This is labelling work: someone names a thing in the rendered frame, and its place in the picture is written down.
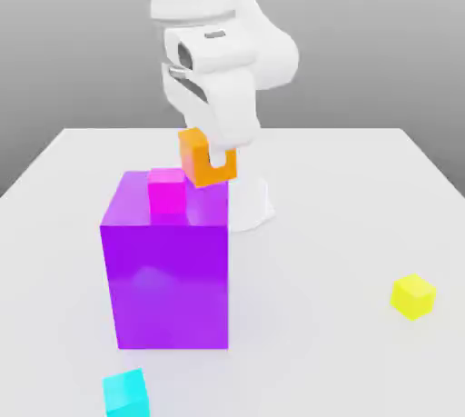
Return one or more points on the small cyan cube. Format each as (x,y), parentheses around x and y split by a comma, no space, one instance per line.
(125,395)

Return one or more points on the large purple box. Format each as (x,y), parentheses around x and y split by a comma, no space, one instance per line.
(167,279)

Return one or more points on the small magenta cube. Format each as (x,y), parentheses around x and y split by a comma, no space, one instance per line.
(167,193)

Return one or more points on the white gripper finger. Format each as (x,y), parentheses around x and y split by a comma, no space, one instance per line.
(218,157)

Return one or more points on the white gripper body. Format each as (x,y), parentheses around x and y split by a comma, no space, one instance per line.
(232,111)

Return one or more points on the small yellow cube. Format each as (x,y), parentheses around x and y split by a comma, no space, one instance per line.
(413,297)

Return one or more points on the small orange cube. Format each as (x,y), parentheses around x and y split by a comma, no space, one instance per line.
(198,166)

